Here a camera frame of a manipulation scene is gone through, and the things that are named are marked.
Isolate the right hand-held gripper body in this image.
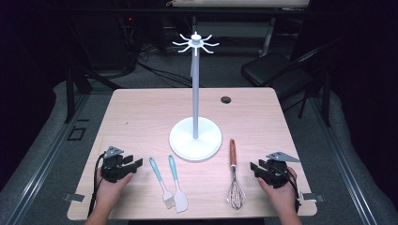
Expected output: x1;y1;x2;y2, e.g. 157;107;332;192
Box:
264;151;300;189

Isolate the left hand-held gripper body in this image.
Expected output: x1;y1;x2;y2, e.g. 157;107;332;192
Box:
100;145;132;184

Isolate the teal handled pastry brush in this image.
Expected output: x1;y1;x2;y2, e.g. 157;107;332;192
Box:
148;157;176;210

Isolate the wooden handled wire whisk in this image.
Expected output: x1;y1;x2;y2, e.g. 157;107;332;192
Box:
226;139;247;211

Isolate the teal handled white spatula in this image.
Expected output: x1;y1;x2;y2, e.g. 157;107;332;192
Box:
167;155;190;214

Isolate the white utensil rack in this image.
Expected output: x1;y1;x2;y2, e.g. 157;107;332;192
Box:
169;31;223;163

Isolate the person's left hand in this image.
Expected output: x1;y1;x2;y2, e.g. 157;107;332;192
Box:
95;168;135;204

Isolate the person's right hand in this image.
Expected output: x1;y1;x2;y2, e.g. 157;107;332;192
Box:
256;167;299;211

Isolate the black metal stand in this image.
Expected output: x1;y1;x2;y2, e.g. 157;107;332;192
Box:
64;67;124;125

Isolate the black folding chair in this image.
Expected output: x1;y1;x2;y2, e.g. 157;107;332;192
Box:
240;37;345;128

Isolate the white topped background table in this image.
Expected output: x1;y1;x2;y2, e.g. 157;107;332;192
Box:
165;0;311;57

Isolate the right hand-held gripper cable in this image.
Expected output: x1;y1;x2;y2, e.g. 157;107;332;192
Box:
281;170;302;214

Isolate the hand-held gripper cable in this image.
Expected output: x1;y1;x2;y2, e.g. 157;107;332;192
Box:
87;152;108;218
281;170;302;214

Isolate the left hand-held gripper cable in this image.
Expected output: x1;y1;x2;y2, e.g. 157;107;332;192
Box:
87;152;108;218

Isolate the grey metal table bracket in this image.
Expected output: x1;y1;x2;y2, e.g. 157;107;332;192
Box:
299;191;327;203
63;192;85;203

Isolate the metal floor rail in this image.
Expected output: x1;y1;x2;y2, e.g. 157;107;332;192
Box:
308;97;380;225
3;93;90;225

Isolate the black floor cable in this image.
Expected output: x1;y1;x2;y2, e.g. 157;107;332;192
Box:
137;46;193;89

